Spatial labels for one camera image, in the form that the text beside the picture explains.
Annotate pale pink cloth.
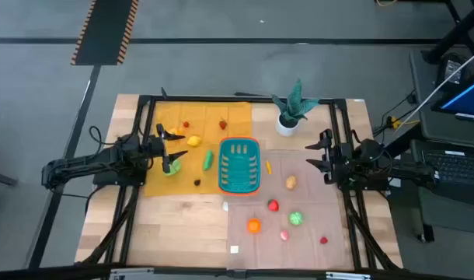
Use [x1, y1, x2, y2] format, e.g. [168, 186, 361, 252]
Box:
[225, 149, 357, 271]

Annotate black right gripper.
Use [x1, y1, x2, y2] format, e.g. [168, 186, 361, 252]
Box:
[305, 129, 354, 185]

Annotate white plant pot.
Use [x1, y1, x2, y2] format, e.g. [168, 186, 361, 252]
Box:
[275, 114, 300, 138]

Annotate black hazard-striped floor mat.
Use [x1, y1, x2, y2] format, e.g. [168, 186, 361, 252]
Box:
[70, 0, 140, 66]

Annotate monitor with blue screen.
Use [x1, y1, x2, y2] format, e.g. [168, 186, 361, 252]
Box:
[430, 73, 474, 124]

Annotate black stand leg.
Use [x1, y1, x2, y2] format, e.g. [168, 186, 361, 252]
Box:
[421, 0, 474, 65]

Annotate green leafy plant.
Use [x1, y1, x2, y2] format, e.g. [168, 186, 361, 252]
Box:
[270, 79, 320, 128]

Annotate black aluminium table frame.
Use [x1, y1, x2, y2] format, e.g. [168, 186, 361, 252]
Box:
[81, 93, 402, 273]

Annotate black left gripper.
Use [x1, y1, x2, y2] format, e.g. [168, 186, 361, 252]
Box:
[147, 123, 189, 174]

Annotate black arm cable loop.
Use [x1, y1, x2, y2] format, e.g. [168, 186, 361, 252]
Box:
[88, 125, 120, 148]

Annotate yellow cloth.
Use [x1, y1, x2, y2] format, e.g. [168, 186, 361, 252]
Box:
[143, 101, 253, 198]

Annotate black laptop keyboard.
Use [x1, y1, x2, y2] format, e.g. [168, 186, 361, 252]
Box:
[411, 139, 474, 195]

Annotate teal basket with orange handles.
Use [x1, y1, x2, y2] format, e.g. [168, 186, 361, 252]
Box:
[218, 136, 261, 196]

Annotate white slanted pole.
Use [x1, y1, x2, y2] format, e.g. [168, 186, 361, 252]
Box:
[395, 45, 474, 135]

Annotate green toy cucumber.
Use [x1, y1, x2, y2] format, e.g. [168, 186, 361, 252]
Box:
[202, 149, 214, 172]

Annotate black power cords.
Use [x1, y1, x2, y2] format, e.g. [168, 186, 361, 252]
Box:
[371, 89, 421, 138]

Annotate light green toy starfruit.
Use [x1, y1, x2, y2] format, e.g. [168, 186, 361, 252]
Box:
[162, 158, 182, 177]

